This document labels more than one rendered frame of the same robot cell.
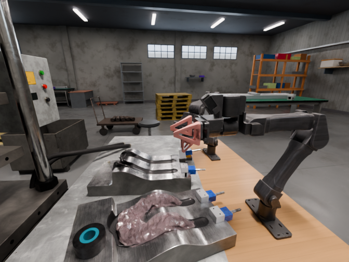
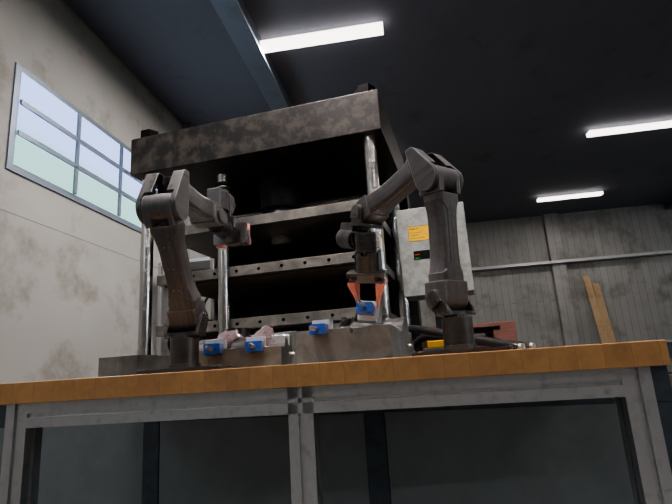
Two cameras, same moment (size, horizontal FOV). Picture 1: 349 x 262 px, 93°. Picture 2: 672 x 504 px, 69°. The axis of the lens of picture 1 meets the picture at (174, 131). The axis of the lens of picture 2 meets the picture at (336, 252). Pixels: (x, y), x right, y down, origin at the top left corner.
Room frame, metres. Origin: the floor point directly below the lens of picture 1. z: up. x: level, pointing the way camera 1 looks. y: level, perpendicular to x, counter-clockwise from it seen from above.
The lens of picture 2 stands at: (1.22, -1.33, 0.79)
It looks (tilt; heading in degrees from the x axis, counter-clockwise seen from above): 13 degrees up; 108
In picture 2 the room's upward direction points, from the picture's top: 4 degrees counter-clockwise
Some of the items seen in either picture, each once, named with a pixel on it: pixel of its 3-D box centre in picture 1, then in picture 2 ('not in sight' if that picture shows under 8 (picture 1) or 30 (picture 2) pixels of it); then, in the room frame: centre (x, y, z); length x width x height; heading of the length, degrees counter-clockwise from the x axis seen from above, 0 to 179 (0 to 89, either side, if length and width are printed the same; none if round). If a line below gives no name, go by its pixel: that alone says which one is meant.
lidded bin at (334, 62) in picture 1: (331, 63); not in sight; (7.16, -6.33, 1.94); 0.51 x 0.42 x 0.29; 10
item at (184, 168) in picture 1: (193, 169); (317, 329); (0.76, -0.10, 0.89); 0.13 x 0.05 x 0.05; 93
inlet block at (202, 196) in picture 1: (211, 195); (254, 346); (0.60, -0.16, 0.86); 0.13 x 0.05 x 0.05; 110
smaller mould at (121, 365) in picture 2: not in sight; (137, 366); (0.00, 0.11, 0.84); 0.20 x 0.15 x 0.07; 93
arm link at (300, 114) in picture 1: (280, 130); (187, 212); (0.54, -0.37, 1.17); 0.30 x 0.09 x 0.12; 100
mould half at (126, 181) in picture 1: (143, 169); (362, 339); (0.81, 0.17, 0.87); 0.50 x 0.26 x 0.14; 93
